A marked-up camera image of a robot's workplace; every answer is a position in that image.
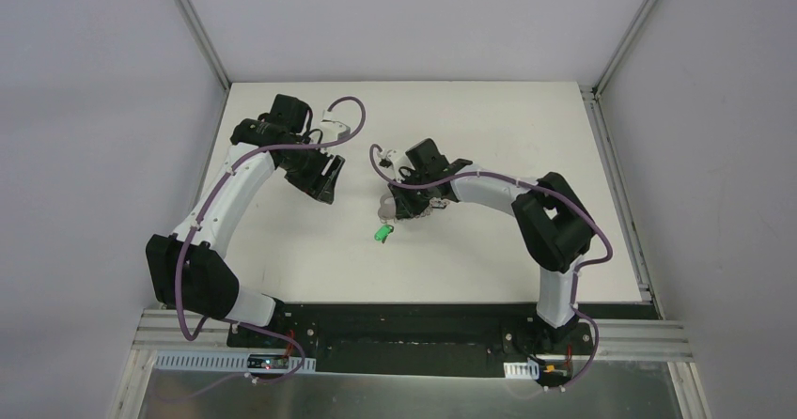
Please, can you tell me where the keyring with keys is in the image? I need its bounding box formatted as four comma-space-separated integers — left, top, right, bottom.
377, 194, 450, 224

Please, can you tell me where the green tagged key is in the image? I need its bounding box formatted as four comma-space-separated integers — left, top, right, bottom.
374, 224, 394, 243

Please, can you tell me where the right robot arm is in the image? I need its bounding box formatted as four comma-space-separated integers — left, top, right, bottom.
377, 138, 596, 353

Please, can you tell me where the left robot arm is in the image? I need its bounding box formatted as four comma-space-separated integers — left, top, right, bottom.
146, 94, 364, 349

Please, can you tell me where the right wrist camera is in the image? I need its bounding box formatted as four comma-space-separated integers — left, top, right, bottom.
376, 149, 403, 169

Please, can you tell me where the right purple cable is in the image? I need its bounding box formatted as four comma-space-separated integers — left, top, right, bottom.
368, 143, 615, 393

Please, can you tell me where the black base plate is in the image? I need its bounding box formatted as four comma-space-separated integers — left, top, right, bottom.
227, 303, 594, 380

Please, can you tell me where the aluminium frame rail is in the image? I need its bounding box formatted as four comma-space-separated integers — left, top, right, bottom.
132, 308, 250, 350

